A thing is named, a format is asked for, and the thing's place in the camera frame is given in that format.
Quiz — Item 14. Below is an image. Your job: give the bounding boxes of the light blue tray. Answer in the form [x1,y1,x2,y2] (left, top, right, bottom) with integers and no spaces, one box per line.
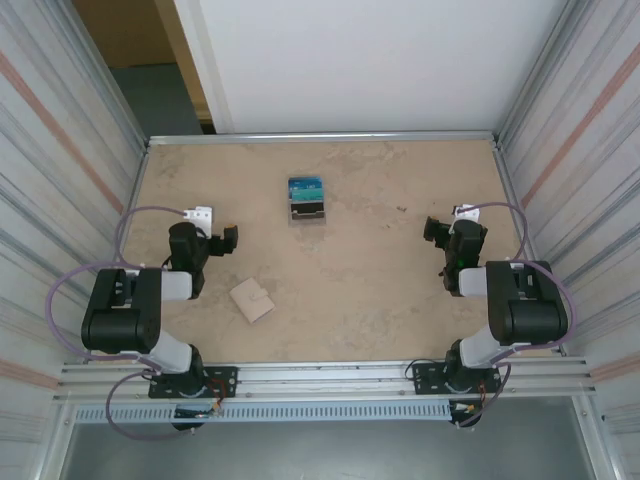
[228,278,277,326]

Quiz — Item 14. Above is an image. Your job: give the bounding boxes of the clear acrylic card organizer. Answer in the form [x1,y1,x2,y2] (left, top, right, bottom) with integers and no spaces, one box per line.
[287,175,329,229]

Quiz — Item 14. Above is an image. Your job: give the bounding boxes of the black VIP credit card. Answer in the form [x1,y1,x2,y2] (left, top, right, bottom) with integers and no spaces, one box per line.
[291,199,326,220]

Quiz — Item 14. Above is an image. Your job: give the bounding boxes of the dark blue credit card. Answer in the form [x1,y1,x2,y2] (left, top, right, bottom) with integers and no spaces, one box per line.
[288,176,324,194]

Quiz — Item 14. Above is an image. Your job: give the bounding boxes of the small electronics board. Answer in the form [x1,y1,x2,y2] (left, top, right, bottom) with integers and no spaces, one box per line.
[172,379,225,420]

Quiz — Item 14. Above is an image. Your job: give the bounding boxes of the tan wooden door jamb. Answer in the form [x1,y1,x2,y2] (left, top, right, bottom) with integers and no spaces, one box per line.
[152,0,217,134]

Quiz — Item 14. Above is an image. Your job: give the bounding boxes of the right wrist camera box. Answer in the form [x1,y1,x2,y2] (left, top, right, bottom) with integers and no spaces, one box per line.
[452,203,482,224]

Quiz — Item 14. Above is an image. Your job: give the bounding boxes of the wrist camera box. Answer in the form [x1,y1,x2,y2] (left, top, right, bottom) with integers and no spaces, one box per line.
[180,204,215,234]
[452,203,482,224]

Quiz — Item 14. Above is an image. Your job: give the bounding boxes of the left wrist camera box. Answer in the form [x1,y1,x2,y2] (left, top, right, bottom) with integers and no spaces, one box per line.
[180,204,215,234]

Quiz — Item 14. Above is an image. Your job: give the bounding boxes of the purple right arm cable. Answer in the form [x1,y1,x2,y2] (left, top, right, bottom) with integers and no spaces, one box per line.
[457,201,579,430]

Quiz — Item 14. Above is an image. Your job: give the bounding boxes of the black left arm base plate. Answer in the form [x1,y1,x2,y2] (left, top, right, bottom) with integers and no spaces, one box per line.
[148,366,239,400]

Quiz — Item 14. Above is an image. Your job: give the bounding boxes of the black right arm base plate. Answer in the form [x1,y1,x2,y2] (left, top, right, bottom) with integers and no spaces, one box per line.
[410,363,503,396]

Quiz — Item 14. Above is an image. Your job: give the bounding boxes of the long aluminium mounting rail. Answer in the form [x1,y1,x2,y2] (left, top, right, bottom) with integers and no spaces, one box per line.
[53,355,599,404]

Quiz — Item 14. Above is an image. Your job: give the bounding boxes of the aluminium frame post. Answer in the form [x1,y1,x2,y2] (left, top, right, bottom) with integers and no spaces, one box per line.
[69,0,151,146]
[492,0,574,146]

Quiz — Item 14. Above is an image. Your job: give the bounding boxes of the grey slotted cable duct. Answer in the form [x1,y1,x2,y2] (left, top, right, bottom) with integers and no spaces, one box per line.
[73,402,454,422]

